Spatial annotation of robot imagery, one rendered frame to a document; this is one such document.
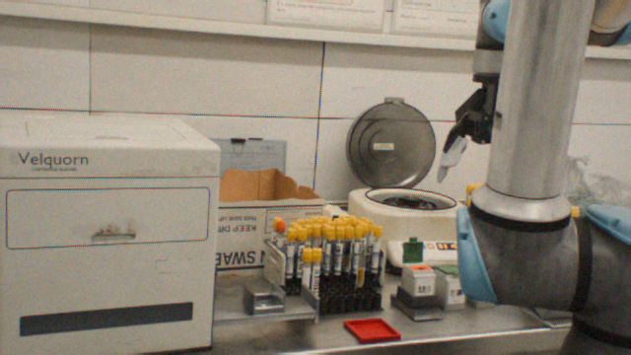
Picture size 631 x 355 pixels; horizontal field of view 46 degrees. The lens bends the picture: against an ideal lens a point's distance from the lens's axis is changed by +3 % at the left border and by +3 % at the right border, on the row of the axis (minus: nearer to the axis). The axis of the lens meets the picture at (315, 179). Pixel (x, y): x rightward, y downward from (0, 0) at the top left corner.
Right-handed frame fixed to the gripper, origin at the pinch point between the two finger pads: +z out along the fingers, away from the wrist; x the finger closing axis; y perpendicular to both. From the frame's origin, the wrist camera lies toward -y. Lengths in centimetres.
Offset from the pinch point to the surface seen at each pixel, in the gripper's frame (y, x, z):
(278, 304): 19.8, -38.3, 14.9
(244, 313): 22, -44, 15
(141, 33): -37, -62, -23
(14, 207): 31, -73, -3
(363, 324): 17.2, -23.9, 19.7
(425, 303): 12.7, -12.2, 17.9
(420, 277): 12.4, -13.4, 13.5
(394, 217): -12.6, -11.1, 10.2
